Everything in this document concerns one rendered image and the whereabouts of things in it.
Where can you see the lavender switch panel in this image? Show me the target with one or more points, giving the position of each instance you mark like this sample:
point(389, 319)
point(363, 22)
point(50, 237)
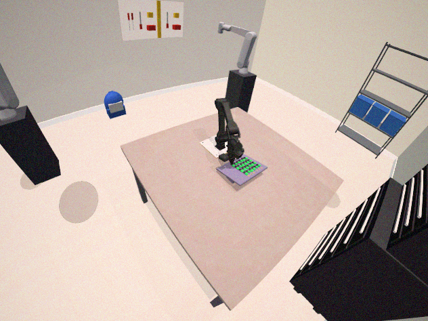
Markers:
point(242, 169)

